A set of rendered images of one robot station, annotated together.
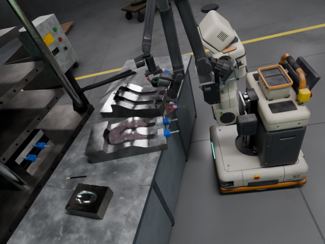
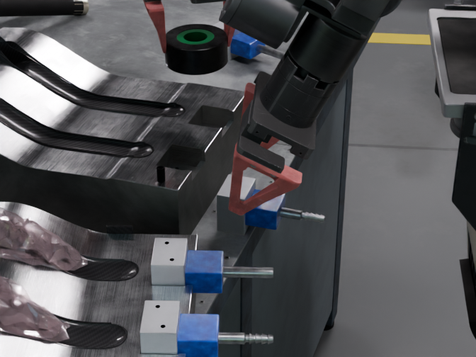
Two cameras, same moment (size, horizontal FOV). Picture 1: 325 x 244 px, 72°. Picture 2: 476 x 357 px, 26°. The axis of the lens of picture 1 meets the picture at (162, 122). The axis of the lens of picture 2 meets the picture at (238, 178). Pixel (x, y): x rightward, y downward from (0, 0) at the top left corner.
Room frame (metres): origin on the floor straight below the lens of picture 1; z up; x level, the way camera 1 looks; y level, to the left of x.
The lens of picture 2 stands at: (0.20, 0.07, 1.55)
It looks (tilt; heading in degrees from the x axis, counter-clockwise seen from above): 33 degrees down; 351
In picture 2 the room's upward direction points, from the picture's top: straight up
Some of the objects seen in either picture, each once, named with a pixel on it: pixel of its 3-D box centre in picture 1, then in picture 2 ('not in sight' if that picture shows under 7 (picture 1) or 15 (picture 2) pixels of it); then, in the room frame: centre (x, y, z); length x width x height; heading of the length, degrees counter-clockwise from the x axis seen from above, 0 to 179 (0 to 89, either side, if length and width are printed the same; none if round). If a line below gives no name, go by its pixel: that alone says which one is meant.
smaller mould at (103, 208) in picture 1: (90, 200); not in sight; (0.71, 0.51, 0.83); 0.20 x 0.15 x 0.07; 63
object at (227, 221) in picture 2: (176, 106); (273, 210); (1.24, -0.13, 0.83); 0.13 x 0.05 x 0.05; 65
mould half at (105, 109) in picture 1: (133, 99); (40, 120); (1.44, 0.15, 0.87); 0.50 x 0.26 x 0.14; 63
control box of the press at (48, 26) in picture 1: (81, 98); not in sight; (1.95, 0.68, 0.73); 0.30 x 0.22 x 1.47; 153
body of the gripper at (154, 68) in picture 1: (152, 67); not in sight; (1.39, -0.05, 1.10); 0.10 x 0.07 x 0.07; 94
